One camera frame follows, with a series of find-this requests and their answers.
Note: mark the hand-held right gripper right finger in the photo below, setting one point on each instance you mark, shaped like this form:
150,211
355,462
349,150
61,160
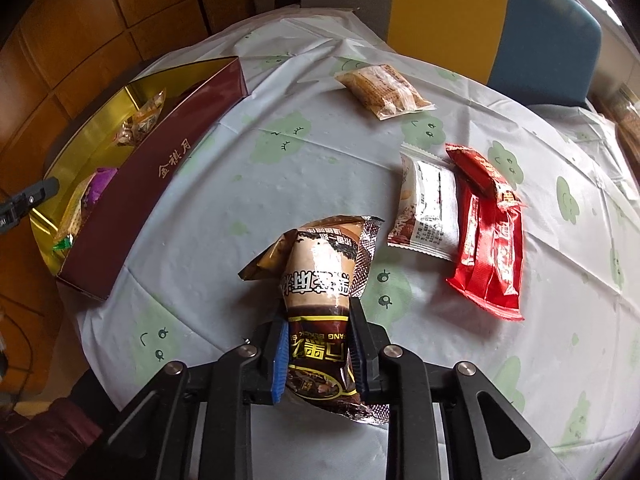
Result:
358,355

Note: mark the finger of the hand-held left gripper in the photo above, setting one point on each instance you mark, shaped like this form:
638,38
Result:
37,193

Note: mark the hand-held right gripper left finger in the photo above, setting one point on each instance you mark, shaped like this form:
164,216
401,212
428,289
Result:
278,360

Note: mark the green yellow cracker packet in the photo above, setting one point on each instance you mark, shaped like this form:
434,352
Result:
72,220

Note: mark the purple snack packet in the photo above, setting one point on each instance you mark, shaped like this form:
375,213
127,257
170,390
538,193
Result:
100,182

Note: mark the brown snack packet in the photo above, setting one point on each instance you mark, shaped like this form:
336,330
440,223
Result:
320,280

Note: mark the dark red gold tin box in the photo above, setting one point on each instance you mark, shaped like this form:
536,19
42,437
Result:
145,195

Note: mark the large red snack packet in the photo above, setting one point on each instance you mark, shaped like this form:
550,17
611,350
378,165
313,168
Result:
490,270

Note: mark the white snack packet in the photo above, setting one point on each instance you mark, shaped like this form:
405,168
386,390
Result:
430,210

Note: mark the small red snack packet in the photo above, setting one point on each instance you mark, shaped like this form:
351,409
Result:
475,170

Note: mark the clear beige snack packet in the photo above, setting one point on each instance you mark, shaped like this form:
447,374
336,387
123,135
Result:
382,90

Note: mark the wooden wardrobe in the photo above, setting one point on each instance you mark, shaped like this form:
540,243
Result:
75,35

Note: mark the dark red cloth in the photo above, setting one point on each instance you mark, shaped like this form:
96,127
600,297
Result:
50,425

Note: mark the grey yellow blue headboard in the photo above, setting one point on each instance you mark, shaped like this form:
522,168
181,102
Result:
450,10

